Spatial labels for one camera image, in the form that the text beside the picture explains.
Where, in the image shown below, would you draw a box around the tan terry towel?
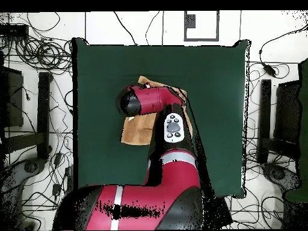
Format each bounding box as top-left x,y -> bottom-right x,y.
120,75 -> 193,146

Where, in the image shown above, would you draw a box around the dark green table cloth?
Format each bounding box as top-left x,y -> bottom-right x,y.
72,37 -> 251,199

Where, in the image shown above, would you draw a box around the black power strip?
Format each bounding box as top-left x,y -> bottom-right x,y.
64,165 -> 74,193
0,23 -> 29,39

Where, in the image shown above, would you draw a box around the black stand leg bar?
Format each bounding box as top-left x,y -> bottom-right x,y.
36,71 -> 53,160
256,79 -> 273,165

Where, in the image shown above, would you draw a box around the black stand cross bar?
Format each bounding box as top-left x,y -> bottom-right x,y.
3,131 -> 45,153
260,136 -> 300,160

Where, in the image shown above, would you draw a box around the black power adapter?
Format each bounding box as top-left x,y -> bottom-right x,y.
262,63 -> 277,78

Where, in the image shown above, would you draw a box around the black equipment box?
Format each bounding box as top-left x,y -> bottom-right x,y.
0,66 -> 24,128
273,80 -> 301,145

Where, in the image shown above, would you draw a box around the grey rectangular floor frame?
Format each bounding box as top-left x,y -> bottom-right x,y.
183,10 -> 220,42

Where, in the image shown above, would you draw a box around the coiled black cables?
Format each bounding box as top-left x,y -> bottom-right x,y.
14,35 -> 73,74

